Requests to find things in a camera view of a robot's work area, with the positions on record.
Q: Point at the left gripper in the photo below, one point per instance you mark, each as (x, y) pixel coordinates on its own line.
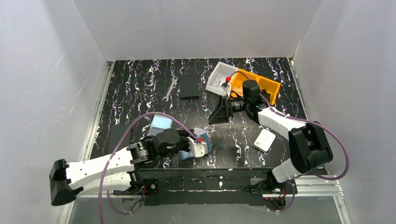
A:
(186, 147)

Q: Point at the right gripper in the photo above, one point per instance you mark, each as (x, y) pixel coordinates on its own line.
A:
(230, 107)

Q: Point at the blue leather card holder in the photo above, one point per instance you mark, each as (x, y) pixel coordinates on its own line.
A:
(200, 133)

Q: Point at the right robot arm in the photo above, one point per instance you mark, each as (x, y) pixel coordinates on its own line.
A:
(308, 144)

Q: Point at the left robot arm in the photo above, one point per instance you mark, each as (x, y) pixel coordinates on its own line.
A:
(118, 172)

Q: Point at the yellow bin middle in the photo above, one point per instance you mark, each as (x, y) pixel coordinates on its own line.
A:
(234, 88)

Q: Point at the yellow bin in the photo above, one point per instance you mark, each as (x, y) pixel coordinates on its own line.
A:
(270, 86)
(234, 88)

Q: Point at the white storage bin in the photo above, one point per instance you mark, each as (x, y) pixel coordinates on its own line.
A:
(220, 72)

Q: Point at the black flat box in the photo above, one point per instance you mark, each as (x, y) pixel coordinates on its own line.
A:
(188, 87)

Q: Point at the white square box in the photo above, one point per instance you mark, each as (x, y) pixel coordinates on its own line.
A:
(264, 140)

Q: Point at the black flat plate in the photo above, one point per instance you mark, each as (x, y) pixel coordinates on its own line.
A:
(115, 134)

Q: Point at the yellow bin right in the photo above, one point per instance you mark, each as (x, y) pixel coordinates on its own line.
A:
(270, 86)

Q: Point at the silver wrench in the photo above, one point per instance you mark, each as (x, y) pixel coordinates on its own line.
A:
(173, 82)

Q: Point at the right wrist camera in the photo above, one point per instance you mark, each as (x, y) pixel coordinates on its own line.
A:
(226, 85)

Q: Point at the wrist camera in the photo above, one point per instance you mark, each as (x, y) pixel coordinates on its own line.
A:
(226, 85)
(197, 149)

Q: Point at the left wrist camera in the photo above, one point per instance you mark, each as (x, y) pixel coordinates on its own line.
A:
(197, 149)

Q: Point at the aluminium frame rail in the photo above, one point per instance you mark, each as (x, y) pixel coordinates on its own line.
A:
(66, 210)

